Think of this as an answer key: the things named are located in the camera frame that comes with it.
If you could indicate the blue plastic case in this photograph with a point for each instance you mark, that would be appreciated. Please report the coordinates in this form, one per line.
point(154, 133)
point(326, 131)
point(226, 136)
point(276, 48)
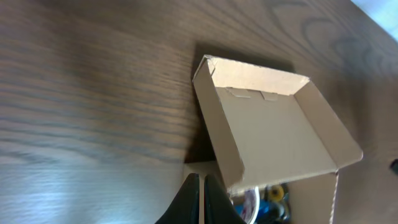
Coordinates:
point(264, 215)

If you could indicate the cardboard box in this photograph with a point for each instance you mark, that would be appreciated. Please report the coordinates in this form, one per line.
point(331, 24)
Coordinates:
point(270, 127)

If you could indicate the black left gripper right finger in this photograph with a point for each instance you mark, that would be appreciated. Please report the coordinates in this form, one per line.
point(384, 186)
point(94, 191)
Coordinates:
point(218, 208)

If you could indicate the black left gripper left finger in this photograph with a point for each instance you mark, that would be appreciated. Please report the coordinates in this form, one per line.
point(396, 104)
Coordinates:
point(184, 208)

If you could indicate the white masking tape roll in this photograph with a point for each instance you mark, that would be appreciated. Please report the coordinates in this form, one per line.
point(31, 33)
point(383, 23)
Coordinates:
point(251, 205)

